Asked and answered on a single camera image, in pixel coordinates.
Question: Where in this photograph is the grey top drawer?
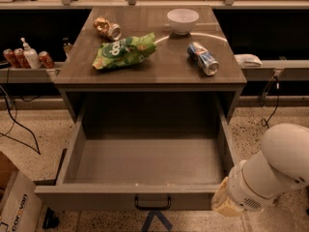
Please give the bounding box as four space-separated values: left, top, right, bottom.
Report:
36 92 237 211

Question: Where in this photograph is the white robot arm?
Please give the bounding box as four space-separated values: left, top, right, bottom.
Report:
211 124 309 217

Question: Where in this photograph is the blue tape cross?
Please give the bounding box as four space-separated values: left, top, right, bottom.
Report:
141 211 173 232

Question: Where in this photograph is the dark wooden cabinet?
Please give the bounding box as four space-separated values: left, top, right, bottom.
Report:
55 5 246 118

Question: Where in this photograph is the white folded cloth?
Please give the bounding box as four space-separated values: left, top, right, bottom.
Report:
235 54 263 67

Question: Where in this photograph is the blue soda can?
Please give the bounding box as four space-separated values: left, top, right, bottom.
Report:
187 42 219 76

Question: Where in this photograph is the green chip bag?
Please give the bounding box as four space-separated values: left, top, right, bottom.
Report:
92 33 156 70

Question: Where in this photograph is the white ceramic bowl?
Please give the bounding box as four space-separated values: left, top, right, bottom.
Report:
167 9 200 35

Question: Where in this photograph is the cardboard box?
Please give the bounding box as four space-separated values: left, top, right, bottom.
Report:
0 153 42 232

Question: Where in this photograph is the crushed orange can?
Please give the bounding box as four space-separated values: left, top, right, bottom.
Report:
94 16 122 41

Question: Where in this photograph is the small dark bottle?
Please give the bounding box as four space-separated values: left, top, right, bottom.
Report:
63 38 72 56

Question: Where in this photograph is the red can right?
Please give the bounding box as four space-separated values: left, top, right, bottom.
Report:
39 51 54 69

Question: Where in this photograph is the red can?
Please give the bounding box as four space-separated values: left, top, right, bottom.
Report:
14 48 30 69
3 48 20 69
39 51 54 69

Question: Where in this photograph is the white soap dispenser bottle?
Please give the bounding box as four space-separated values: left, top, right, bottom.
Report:
20 38 42 69

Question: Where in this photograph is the red can leftmost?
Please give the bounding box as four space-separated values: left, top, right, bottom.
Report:
3 48 20 69

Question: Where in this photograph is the black drawer handle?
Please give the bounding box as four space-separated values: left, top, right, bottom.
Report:
134 195 172 211

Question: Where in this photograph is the black cable right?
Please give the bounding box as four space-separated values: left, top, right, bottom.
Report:
260 75 281 130

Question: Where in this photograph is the black floor cable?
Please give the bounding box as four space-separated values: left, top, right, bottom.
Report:
0 84 42 156

